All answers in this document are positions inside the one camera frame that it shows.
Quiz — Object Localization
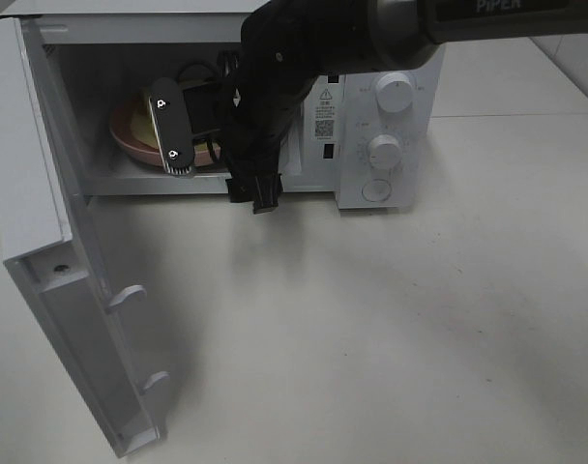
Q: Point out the white upper power knob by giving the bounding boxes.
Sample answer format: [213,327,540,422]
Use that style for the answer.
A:
[375,72,414,113]

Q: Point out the pink round plate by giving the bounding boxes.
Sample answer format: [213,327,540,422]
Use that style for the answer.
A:
[109,88,223,170]

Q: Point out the white microwave door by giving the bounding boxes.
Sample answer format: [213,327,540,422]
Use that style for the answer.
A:
[0,17,167,457]

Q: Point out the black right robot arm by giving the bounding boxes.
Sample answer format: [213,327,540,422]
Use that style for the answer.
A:
[150,1,588,176]

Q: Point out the white timer knob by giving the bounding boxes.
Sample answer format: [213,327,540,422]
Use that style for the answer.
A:
[367,134,403,170]

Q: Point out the white bread sandwich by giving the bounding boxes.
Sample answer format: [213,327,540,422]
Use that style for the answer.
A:
[129,86,213,154]

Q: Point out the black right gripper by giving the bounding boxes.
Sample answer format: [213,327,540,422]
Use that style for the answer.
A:
[148,76,294,175]

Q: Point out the round door release button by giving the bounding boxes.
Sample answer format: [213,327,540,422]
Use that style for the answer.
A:
[362,179,392,202]

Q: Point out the white microwave oven body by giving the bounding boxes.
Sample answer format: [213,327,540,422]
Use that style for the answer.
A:
[0,1,443,213]

